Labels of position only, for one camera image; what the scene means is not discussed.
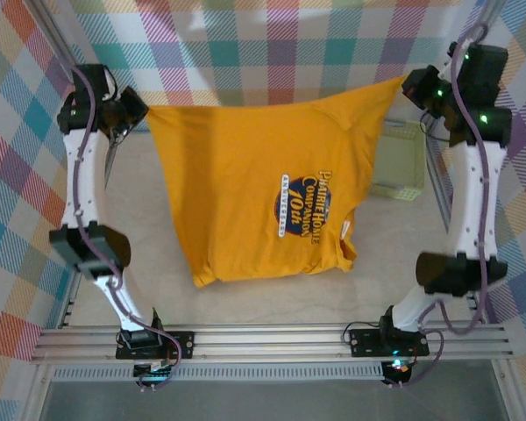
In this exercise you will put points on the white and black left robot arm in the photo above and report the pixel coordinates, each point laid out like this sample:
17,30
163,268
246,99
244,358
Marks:
83,184

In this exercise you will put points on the pale green plastic basket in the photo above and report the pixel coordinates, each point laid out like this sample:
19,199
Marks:
403,166

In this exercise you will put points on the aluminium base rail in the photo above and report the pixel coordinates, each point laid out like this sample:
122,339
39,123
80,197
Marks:
267,342

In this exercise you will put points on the aluminium corner post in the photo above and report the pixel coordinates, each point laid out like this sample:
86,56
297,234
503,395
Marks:
493,9
52,30

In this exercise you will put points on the aluminium side rail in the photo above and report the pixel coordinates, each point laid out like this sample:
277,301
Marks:
70,302
438,184

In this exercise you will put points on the yellow t-shirt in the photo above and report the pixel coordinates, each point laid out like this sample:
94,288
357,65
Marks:
245,175

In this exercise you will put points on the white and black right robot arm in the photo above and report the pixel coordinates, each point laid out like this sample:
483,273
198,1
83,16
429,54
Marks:
469,197

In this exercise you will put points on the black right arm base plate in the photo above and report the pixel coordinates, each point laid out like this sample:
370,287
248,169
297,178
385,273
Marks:
364,342

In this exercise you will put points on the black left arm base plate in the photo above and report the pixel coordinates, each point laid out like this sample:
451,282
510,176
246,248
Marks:
184,342

